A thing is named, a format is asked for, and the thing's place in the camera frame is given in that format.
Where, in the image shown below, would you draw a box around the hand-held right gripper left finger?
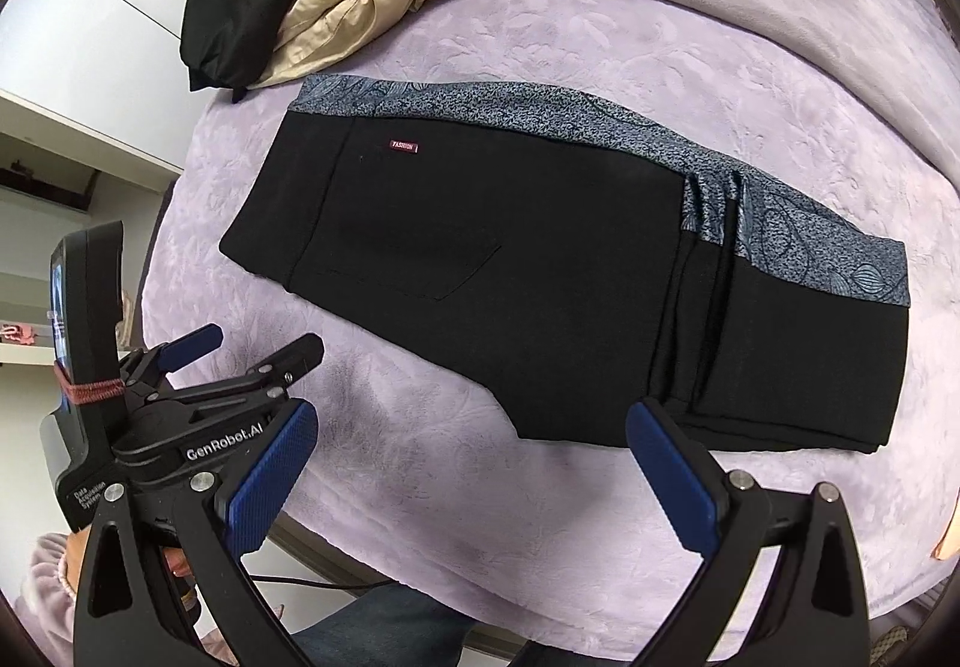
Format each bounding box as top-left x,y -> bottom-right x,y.
73,399 -> 320,667

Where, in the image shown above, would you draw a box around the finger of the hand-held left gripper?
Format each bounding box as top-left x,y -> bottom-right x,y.
178,334 -> 326,425
120,326 -> 224,387

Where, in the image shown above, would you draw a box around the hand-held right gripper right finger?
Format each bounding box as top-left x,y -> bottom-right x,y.
626,398 -> 871,667

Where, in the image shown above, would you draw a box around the black pants with floral stripe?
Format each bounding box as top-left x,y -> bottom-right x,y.
220,74 -> 913,455

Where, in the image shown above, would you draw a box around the person's left hand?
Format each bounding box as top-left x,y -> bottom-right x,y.
166,545 -> 197,608

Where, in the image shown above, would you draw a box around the person's legs in jeans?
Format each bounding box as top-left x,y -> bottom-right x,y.
289,581 -> 482,667

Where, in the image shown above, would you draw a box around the lavender plush blanket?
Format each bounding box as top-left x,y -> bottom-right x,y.
131,0 -> 960,627

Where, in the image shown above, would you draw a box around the black cable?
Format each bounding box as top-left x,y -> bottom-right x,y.
246,571 -> 395,594

